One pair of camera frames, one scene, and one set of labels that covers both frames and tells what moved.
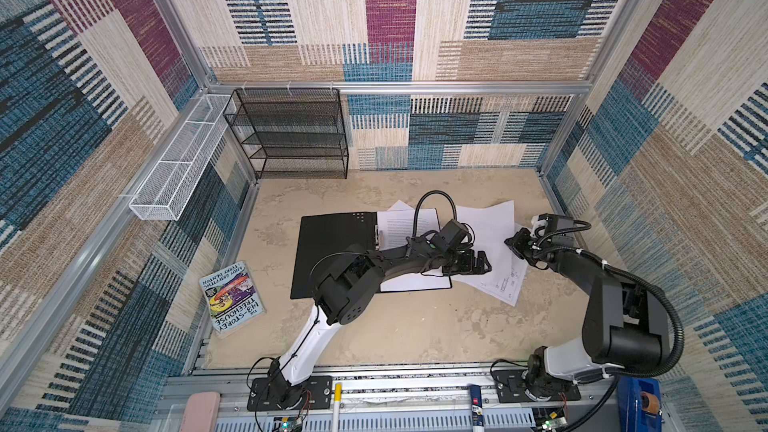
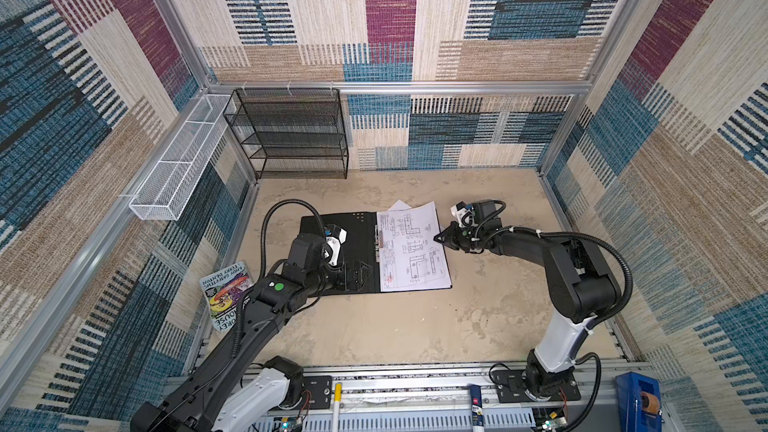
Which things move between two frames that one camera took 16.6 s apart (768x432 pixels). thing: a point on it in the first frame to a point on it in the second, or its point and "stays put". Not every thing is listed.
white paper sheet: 493,224 to 410,256
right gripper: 515,243 to 451,238
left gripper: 467,265 to 355,281
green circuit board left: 290,424 stays put
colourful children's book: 232,298 stays put
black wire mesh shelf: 291,133 stays put
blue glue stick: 476,406 stays put
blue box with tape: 639,401 stays put
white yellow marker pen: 338,398 stays put
